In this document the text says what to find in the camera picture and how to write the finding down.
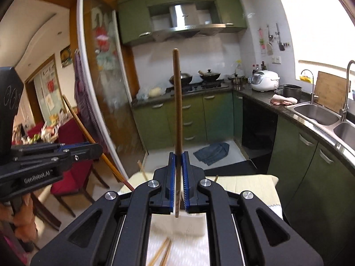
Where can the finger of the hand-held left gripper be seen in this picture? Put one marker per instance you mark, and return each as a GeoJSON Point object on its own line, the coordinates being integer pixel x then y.
{"type": "Point", "coordinates": [36, 149]}
{"type": "Point", "coordinates": [83, 152]}

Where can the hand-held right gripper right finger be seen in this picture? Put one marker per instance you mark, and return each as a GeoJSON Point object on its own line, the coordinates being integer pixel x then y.
{"type": "Point", "coordinates": [185, 177]}

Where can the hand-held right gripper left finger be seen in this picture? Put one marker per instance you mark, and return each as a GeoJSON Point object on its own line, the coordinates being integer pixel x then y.
{"type": "Point", "coordinates": [173, 177]}

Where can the brown wooden chopstick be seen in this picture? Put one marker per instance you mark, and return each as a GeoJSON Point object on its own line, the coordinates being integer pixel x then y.
{"type": "Point", "coordinates": [177, 102]}
{"type": "Point", "coordinates": [216, 178]}

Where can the red-tipped wooden chopstick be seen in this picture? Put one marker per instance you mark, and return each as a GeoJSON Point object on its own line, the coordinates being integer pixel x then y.
{"type": "Point", "coordinates": [77, 119]}

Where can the row of wooden chopsticks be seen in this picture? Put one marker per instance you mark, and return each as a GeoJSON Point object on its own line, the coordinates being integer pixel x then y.
{"type": "Point", "coordinates": [159, 250]}

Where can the person's left hand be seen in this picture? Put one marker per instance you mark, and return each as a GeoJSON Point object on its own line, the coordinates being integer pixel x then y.
{"type": "Point", "coordinates": [25, 221]}

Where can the red upholstered dining chair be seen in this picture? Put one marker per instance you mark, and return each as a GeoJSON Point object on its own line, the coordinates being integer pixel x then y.
{"type": "Point", "coordinates": [72, 171]}

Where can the blue floor rag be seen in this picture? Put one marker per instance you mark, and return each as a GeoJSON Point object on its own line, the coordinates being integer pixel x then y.
{"type": "Point", "coordinates": [212, 153]}

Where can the door with paper notes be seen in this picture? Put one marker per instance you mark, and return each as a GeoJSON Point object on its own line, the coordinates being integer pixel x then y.
{"type": "Point", "coordinates": [48, 88]}

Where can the glass sliding door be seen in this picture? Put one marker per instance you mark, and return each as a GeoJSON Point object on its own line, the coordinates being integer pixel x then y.
{"type": "Point", "coordinates": [111, 88]}

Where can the green base kitchen cabinets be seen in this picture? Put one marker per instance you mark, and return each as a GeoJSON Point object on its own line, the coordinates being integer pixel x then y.
{"type": "Point", "coordinates": [219, 116]}

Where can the crumpled plastic bag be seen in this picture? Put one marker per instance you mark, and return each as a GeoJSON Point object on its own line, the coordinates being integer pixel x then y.
{"type": "Point", "coordinates": [142, 94]}

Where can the pale cabbage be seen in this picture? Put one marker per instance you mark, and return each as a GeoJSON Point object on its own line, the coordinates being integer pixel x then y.
{"type": "Point", "coordinates": [155, 92]}

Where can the black built-in appliance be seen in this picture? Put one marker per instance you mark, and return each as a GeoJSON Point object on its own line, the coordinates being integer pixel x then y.
{"type": "Point", "coordinates": [259, 124]}

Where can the black gas stove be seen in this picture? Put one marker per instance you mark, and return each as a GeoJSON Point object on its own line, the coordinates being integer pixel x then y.
{"type": "Point", "coordinates": [205, 86]}

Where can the black wok with lid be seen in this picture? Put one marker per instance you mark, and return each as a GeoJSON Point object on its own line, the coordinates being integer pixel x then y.
{"type": "Point", "coordinates": [187, 78]}

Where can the small steel pot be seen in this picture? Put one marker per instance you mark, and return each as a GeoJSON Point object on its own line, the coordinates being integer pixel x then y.
{"type": "Point", "coordinates": [237, 79]}

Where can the clear oil bottle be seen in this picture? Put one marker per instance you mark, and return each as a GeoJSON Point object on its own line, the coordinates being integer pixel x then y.
{"type": "Point", "coordinates": [239, 68]}

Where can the white rice cooker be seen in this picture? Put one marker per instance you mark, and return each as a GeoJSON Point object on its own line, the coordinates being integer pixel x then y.
{"type": "Point", "coordinates": [265, 81]}

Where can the pink cloth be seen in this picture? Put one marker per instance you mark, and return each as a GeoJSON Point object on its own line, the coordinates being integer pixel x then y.
{"type": "Point", "coordinates": [284, 100]}

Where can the black cooking pot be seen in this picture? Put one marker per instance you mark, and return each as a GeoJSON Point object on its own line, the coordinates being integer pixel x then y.
{"type": "Point", "coordinates": [292, 92]}

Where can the green upper kitchen cabinets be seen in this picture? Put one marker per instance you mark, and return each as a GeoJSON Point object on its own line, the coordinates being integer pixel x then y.
{"type": "Point", "coordinates": [133, 19]}

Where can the steel double sink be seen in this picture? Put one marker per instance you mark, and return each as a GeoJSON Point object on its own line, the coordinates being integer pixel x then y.
{"type": "Point", "coordinates": [316, 115]}

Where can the hanging pale spatula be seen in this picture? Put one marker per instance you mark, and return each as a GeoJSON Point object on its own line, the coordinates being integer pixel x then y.
{"type": "Point", "coordinates": [269, 48]}

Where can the small steel faucet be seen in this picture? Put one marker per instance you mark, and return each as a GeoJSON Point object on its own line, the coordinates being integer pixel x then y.
{"type": "Point", "coordinates": [312, 88]}

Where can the hanging pink utensil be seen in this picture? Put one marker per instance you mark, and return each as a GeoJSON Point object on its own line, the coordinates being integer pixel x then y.
{"type": "Point", "coordinates": [261, 41]}

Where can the yellow hanging sink basket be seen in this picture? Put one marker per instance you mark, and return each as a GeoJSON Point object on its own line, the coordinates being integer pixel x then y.
{"type": "Point", "coordinates": [305, 78]}

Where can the steel range hood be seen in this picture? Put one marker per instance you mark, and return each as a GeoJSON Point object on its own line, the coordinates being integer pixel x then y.
{"type": "Point", "coordinates": [180, 15]}

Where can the hanging black spatula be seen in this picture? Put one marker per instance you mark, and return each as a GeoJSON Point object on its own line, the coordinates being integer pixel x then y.
{"type": "Point", "coordinates": [281, 45]}

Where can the wooden cutting board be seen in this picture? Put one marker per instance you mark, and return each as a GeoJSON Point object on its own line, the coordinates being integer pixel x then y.
{"type": "Point", "coordinates": [331, 91]}

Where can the tall steel faucet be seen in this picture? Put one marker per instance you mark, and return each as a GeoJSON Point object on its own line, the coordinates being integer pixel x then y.
{"type": "Point", "coordinates": [346, 99]}

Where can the window with blind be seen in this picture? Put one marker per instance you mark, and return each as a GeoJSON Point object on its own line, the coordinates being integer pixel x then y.
{"type": "Point", "coordinates": [319, 27]}

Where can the white wall socket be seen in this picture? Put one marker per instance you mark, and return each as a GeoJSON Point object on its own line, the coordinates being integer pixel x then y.
{"type": "Point", "coordinates": [276, 59]}

